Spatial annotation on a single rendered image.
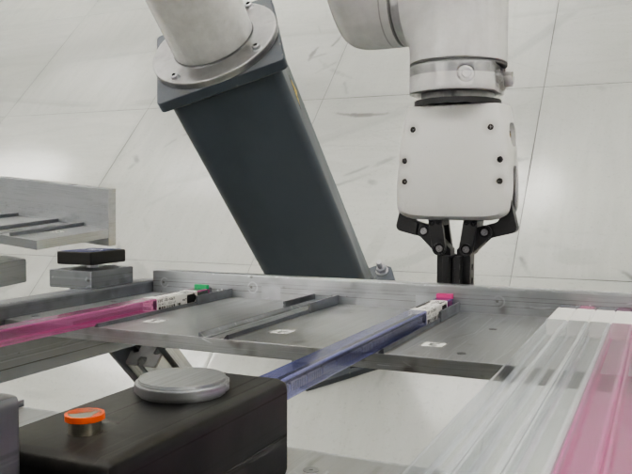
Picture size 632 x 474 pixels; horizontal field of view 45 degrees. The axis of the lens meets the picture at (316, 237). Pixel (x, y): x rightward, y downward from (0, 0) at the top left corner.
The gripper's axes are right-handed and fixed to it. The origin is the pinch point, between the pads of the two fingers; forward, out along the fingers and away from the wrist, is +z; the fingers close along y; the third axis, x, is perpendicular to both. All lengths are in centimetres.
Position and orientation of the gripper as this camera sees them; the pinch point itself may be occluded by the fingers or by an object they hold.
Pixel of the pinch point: (455, 277)
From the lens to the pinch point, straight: 68.8
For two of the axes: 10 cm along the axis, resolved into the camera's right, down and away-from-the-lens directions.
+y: -9.1, -0.2, 4.1
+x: -4.1, 0.5, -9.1
